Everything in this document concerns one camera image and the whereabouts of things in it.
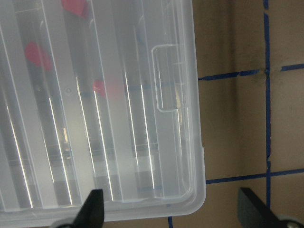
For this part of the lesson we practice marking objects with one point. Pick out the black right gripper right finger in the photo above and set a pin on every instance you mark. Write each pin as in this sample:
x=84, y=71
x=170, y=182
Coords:
x=253, y=213

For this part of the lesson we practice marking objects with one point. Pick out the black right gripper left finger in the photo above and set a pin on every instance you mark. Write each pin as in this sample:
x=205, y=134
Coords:
x=91, y=214

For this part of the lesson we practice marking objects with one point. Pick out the clear ribbed box lid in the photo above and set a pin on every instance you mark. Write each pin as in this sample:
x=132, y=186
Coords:
x=59, y=139

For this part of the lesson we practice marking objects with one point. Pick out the red block in box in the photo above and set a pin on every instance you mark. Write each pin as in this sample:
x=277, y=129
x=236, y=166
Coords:
x=109, y=88
x=76, y=7
x=38, y=56

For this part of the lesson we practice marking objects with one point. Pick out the brown paper table cover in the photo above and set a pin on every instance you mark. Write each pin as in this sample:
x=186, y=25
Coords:
x=250, y=60

